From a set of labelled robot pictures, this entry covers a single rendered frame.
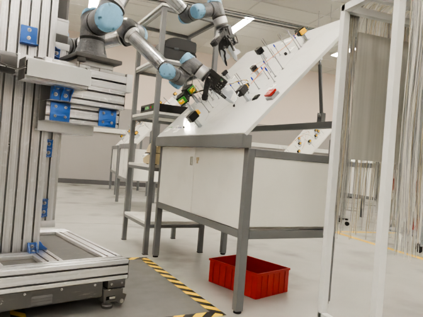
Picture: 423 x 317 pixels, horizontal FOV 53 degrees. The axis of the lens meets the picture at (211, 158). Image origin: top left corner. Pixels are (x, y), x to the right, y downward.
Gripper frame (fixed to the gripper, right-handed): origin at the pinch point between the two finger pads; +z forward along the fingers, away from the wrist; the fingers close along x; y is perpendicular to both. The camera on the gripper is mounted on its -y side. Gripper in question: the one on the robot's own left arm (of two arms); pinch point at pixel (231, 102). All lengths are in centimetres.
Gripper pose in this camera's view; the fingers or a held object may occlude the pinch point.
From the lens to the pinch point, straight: 230.5
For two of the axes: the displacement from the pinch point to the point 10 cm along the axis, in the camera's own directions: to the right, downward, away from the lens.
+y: 6.4, -7.3, -2.3
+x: 1.1, -2.1, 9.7
